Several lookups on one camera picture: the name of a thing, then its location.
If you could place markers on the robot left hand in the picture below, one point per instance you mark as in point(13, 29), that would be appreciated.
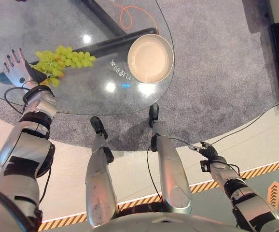
point(17, 72)

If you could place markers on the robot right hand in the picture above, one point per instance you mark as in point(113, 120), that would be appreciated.
point(210, 151)

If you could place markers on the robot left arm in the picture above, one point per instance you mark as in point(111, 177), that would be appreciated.
point(23, 154)

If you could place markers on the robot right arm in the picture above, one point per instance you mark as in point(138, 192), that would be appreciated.
point(241, 191)

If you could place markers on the beige round plate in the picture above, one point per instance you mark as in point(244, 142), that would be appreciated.
point(149, 60)

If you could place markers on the green grape bunch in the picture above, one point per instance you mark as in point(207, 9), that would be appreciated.
point(57, 61)

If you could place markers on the robot right leg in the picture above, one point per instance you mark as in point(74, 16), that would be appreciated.
point(172, 174)

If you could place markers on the robot leg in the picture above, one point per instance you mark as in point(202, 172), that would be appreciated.
point(172, 174)
point(99, 178)

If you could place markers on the yellow black hazard tape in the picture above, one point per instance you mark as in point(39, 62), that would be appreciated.
point(262, 169)

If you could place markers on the orange arrow floor sticker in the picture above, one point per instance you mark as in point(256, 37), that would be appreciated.
point(274, 194)

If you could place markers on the grey round carpet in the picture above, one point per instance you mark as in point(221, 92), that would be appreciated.
point(216, 72)

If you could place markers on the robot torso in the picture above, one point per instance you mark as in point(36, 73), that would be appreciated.
point(178, 223)

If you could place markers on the black table base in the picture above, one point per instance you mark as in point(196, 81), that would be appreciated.
point(110, 42)

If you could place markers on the robot left leg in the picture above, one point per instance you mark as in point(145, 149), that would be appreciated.
point(99, 178)

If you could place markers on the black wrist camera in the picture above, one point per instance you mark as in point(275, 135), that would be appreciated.
point(205, 166)

